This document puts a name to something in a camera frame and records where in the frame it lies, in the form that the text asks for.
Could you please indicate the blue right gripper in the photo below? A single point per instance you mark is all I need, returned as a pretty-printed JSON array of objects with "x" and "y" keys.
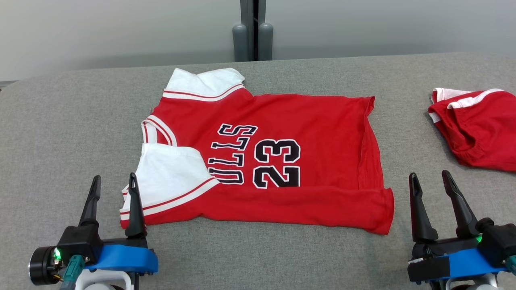
[{"x": 455, "y": 262}]

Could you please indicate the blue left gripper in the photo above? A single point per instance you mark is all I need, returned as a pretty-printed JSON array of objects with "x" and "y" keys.
[{"x": 125, "y": 257}]

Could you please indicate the red shorts with white trim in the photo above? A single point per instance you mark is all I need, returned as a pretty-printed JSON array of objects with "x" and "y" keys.
[{"x": 479, "y": 133}]

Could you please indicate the red jersey number 23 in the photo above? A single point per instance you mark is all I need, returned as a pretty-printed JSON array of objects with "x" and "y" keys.
[{"x": 322, "y": 161}]

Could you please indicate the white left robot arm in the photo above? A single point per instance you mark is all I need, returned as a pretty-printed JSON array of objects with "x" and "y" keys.
[{"x": 102, "y": 281}]

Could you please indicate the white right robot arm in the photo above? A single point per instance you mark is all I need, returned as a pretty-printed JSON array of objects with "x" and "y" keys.
[{"x": 469, "y": 284}]

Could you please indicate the grey cylindrical door stop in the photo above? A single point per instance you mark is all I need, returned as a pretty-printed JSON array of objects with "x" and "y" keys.
[
  {"x": 239, "y": 44},
  {"x": 265, "y": 42}
]

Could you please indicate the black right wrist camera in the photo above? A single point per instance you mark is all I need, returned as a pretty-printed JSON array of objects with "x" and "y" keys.
[{"x": 498, "y": 237}]

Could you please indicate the grey vertical door frame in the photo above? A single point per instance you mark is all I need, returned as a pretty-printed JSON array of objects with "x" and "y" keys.
[{"x": 246, "y": 16}]

